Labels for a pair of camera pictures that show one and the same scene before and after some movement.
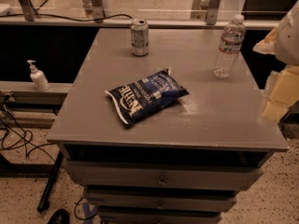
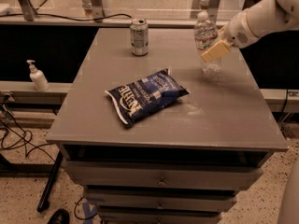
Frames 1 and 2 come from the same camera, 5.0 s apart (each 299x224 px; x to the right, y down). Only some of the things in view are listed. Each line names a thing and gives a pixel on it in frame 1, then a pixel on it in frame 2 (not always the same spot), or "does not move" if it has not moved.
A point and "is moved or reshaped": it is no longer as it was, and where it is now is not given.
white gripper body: [288, 37] to [237, 32]
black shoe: [60, 217] does not move
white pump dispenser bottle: [38, 77] does not move
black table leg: [44, 203] does not move
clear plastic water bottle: [231, 46] is moved or reshaped
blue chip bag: [143, 97] does not move
